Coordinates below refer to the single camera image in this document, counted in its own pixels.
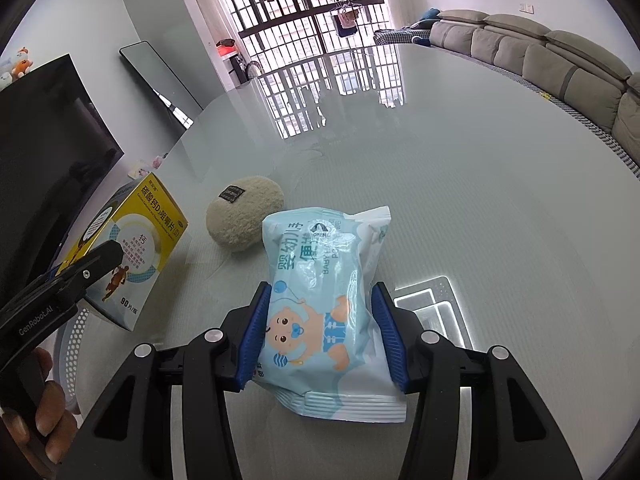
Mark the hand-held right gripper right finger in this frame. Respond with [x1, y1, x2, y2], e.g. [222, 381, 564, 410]
[370, 281, 583, 480]

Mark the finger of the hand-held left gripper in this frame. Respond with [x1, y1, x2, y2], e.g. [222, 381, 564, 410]
[47, 240, 124, 306]

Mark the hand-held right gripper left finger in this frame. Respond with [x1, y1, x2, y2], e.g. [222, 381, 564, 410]
[59, 281, 273, 480]

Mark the grey perforated plastic basket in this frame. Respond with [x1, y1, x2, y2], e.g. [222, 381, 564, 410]
[52, 305, 93, 416]

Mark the yellow medicine box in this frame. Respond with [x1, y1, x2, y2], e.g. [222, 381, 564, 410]
[55, 172, 190, 333]

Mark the light blue baby wipes packet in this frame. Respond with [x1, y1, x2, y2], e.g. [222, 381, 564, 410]
[250, 205, 407, 423]

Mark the person's left hand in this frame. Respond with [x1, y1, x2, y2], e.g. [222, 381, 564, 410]
[0, 347, 81, 468]

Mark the beige round plush cushion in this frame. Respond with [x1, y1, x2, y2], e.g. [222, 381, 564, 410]
[206, 175, 286, 251]

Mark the black flat television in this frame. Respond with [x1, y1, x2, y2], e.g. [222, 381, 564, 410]
[0, 53, 125, 281]

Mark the tall leaning mirror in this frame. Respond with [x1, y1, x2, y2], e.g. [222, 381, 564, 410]
[119, 40, 205, 116]

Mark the orange stuffed toy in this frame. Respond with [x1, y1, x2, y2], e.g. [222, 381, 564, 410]
[11, 47, 36, 79]

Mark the checkered blanket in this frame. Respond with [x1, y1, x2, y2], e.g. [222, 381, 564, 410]
[374, 27, 432, 47]

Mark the window security grille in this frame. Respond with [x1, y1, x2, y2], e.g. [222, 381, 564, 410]
[210, 0, 390, 82]

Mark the pink hanging garment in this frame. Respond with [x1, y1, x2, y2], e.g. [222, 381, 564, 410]
[332, 2, 364, 38]

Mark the beige sofa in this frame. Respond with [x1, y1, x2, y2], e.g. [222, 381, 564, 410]
[429, 9, 640, 161]

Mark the blue cushion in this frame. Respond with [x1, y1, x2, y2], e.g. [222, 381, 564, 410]
[412, 7, 442, 29]

